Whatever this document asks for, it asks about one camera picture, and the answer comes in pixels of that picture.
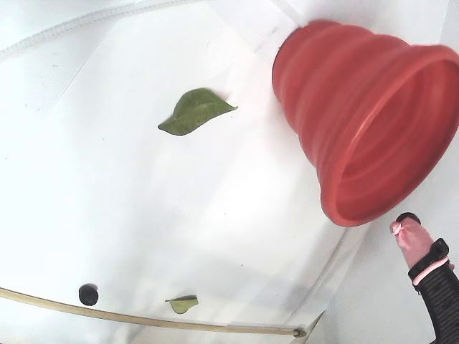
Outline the pink covered gripper finger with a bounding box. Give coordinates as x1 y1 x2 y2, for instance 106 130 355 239
389 216 459 344

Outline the dark blueberry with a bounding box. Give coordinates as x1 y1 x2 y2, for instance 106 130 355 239
78 283 100 307
395 212 421 225

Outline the green leaf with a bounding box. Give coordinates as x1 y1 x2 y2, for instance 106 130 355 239
157 87 239 137
164 295 199 315

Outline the thin wooden strip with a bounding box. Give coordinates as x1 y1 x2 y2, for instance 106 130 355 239
0 286 308 338

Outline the white braided cord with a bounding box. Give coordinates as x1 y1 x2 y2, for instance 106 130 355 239
0 0 202 62

